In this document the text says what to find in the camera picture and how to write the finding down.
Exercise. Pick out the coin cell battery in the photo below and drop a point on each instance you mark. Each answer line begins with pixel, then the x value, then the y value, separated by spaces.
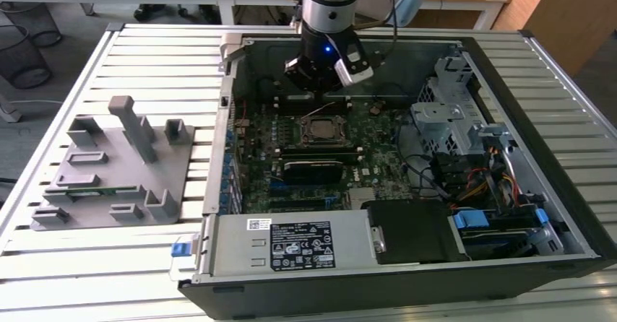
pixel 375 108

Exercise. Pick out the silver CPU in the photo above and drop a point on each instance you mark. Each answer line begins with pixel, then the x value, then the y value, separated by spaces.
pixel 324 130

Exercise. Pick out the silver metal drive cage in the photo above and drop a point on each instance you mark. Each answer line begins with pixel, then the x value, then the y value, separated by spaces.
pixel 436 114

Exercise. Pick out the silver power supply unit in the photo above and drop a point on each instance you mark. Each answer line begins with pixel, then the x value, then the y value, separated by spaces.
pixel 232 228

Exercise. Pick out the black PC case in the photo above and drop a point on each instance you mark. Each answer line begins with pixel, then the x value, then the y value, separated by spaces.
pixel 337 296

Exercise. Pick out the green motherboard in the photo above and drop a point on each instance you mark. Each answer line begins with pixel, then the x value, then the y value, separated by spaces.
pixel 391 177

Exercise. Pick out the grey parts rack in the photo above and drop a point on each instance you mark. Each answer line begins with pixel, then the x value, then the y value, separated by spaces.
pixel 121 192

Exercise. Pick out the black expansion slot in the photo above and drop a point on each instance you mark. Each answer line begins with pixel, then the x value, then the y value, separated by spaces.
pixel 297 203

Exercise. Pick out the black-faced white wrist camera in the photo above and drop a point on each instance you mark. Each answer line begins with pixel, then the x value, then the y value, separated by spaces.
pixel 355 67

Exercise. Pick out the silver finned heatsink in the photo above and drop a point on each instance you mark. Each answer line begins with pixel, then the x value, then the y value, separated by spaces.
pixel 363 196

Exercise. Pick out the green RAM stick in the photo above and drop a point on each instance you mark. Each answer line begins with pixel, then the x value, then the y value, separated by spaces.
pixel 104 191

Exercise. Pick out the black office chair base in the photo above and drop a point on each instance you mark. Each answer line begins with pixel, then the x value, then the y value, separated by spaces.
pixel 144 12

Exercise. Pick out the wooden cabinet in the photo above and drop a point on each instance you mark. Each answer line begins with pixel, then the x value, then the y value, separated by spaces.
pixel 579 18

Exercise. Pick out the blue expansion slot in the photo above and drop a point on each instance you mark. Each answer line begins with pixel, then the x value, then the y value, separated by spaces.
pixel 276 184

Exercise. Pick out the grey case latch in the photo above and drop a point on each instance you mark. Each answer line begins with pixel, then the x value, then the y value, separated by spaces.
pixel 230 45

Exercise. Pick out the blue case latch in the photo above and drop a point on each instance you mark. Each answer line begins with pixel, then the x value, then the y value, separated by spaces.
pixel 181 250

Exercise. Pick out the CPU socket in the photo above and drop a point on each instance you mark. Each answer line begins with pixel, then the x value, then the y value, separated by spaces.
pixel 309 144

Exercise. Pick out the hard disk in blue carrier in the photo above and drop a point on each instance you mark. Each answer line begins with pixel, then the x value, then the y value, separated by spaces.
pixel 471 221

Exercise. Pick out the grey plastic bracket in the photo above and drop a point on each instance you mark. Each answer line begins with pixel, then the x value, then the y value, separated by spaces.
pixel 492 131

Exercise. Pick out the small graphics card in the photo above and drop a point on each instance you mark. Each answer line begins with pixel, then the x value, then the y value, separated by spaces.
pixel 313 174

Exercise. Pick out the thin metal locking lever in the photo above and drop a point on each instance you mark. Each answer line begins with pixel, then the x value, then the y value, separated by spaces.
pixel 324 108

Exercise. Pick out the black plastic air shroud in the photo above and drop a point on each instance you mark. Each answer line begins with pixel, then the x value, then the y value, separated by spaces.
pixel 411 228

